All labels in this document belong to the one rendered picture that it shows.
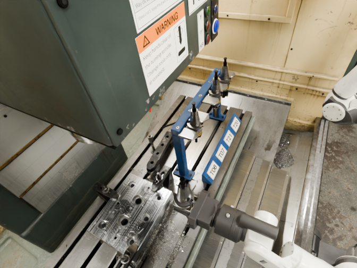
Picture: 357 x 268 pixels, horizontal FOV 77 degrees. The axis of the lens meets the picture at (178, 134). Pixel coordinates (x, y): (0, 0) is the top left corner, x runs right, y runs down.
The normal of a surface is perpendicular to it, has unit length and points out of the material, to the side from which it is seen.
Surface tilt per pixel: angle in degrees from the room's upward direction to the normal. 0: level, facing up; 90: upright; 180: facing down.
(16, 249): 0
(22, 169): 90
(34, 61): 90
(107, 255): 0
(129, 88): 90
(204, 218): 0
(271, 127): 24
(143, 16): 90
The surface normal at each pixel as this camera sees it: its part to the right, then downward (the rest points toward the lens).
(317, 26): -0.47, 0.66
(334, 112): -0.74, 0.51
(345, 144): -0.11, -0.67
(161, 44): 0.88, 0.28
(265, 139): -0.29, -0.34
